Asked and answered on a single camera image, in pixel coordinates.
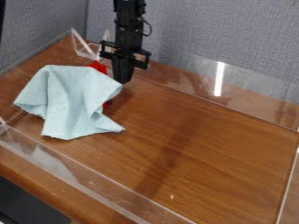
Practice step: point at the clear acrylic back barrier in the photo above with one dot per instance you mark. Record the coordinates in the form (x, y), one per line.
(252, 93)

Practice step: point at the light blue cloth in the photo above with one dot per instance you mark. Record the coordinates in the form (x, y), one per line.
(67, 96)

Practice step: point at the clear acrylic front barrier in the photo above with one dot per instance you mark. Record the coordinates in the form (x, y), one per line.
(79, 191)

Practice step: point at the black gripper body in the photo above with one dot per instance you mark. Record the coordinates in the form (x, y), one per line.
(109, 50)

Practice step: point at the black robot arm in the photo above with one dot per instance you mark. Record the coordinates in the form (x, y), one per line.
(129, 26)

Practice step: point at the red object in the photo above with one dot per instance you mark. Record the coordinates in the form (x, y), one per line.
(100, 68)

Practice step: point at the clear acrylic right barrier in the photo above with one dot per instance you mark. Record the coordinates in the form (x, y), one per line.
(287, 187)

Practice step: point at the clear acrylic barrier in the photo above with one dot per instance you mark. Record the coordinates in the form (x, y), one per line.
(79, 191)
(252, 93)
(287, 187)

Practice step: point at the clear acrylic corner bracket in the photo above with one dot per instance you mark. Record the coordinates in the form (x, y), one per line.
(84, 49)

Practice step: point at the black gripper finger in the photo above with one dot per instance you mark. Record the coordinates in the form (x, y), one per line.
(116, 69)
(128, 71)

